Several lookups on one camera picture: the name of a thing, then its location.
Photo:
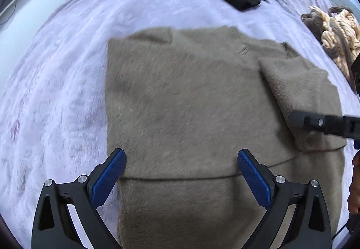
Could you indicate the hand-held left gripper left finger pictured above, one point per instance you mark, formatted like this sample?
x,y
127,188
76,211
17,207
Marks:
x,y
108,174

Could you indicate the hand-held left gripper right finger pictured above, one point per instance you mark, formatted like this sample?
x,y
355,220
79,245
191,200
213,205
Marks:
x,y
254,174

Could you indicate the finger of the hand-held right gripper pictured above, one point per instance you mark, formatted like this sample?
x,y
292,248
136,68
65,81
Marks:
x,y
317,122

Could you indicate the brown fuzzy sweater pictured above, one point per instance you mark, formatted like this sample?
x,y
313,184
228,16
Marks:
x,y
191,97

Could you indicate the person's right hand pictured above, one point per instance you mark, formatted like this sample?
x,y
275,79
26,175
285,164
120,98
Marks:
x,y
355,181

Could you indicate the beige striped fleece garment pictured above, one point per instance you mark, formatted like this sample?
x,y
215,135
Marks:
x,y
337,30

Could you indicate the lavender plush blanket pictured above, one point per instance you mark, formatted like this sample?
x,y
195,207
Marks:
x,y
64,74

